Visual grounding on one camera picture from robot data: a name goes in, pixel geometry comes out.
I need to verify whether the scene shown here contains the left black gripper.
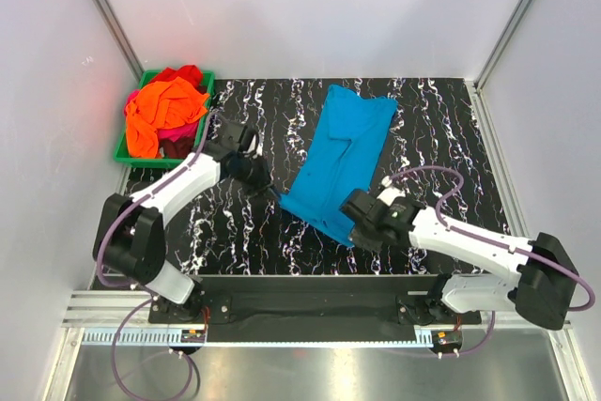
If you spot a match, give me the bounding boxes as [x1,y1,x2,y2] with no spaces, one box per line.
[229,152,281,201]

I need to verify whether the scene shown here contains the blue t shirt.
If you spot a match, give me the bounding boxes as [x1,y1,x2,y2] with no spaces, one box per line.
[280,85,397,247]

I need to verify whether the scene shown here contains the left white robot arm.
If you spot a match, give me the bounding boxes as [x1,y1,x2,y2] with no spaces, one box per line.
[93,121,272,322]

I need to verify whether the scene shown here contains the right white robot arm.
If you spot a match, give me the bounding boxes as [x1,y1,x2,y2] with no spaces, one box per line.
[340,187,578,331]

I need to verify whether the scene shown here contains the pink t shirt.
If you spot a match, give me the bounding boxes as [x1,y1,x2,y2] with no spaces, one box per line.
[122,100,198,143]

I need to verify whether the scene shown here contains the orange t shirt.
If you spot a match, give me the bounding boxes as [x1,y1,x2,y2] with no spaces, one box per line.
[124,77,209,159]

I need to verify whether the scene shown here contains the red t shirt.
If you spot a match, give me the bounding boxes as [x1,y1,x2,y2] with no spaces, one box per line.
[150,65,204,88]

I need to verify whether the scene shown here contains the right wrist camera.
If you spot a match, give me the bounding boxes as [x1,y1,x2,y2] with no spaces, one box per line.
[377,176,409,219]

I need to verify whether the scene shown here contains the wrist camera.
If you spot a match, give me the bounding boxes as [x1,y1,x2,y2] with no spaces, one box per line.
[377,176,409,219]
[236,127,262,158]

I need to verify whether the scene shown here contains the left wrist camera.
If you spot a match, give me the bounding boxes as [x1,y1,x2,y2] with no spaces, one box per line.
[236,127,262,158]

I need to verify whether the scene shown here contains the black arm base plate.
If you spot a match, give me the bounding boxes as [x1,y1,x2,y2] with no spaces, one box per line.
[149,275,481,326]

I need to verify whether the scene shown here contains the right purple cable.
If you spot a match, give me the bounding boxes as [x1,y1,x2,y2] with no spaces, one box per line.
[382,165,596,358]

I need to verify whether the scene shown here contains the purple cable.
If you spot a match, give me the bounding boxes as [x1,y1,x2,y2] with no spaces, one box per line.
[382,165,596,358]
[96,112,222,397]

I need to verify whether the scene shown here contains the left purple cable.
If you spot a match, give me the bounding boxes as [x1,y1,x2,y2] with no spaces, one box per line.
[96,112,222,397]

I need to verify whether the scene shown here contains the white slotted cable duct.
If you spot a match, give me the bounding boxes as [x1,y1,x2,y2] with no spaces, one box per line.
[82,328,436,346]

